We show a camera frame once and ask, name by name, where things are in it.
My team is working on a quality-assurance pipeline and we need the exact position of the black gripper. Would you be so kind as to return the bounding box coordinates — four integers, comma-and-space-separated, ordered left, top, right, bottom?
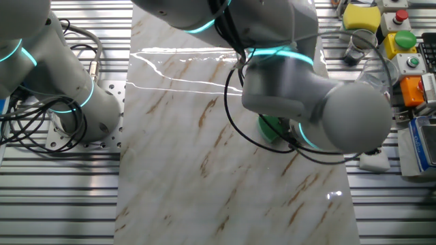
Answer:
278, 117, 294, 144

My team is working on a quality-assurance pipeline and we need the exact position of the green sponge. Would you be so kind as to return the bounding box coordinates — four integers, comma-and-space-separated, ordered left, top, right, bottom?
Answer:
257, 114, 285, 143

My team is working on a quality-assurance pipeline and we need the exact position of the yellow sponge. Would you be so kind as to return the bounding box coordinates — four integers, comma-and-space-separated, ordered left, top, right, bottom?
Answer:
342, 3, 382, 33

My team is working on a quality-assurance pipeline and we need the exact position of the white folded cloth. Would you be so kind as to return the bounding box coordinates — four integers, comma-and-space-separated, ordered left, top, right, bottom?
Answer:
358, 148, 391, 173

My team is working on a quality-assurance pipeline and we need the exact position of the marble pattern board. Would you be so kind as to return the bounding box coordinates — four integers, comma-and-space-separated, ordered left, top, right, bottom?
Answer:
114, 0, 360, 245

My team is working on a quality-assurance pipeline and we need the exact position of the clear glass mug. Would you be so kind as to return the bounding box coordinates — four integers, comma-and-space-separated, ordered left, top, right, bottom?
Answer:
356, 56, 400, 103

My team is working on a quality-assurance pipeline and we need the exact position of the small clear glass cup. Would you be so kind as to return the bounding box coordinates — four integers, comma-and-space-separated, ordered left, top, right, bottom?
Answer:
343, 29, 378, 66

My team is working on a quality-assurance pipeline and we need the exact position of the orange box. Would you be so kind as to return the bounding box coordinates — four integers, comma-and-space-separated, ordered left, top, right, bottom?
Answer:
400, 75, 426, 108

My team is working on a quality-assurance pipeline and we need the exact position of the blue white digital scale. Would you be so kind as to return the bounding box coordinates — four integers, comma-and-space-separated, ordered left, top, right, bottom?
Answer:
407, 115, 436, 174

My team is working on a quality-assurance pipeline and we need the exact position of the grey box small green button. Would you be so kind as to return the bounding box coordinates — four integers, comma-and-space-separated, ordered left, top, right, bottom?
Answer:
391, 53, 427, 78

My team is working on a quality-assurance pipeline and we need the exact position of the yellow box green button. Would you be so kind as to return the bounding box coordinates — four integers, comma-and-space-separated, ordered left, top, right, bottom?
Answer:
383, 30, 418, 61

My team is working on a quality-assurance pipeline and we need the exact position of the white ribbed device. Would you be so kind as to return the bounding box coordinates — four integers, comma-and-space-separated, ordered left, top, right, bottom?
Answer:
420, 73, 436, 105

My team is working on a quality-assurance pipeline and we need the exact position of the grey box red button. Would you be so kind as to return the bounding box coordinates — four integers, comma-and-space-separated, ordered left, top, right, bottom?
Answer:
380, 9, 412, 35

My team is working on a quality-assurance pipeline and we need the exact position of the black keyboard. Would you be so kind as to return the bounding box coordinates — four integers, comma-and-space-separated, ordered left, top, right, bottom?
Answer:
418, 32, 436, 74

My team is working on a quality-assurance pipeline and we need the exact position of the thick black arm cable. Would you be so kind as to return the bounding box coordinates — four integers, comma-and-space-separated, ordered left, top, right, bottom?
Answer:
207, 0, 296, 154

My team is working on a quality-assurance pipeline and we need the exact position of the small metal bracket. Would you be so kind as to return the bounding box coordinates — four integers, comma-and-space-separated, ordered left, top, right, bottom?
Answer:
394, 109, 411, 123

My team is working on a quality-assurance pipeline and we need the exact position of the plain grey switch box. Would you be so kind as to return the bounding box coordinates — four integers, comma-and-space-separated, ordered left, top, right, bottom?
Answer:
376, 0, 409, 13

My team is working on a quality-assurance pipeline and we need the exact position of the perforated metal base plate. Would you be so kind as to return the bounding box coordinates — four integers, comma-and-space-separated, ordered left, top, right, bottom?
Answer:
46, 80, 124, 150

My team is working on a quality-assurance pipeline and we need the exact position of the grey cable metal connector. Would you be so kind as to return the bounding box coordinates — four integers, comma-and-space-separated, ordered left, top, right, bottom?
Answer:
57, 22, 104, 83

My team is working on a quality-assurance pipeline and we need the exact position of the black cable bundle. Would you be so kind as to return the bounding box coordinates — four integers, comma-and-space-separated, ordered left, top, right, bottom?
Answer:
0, 95, 89, 154

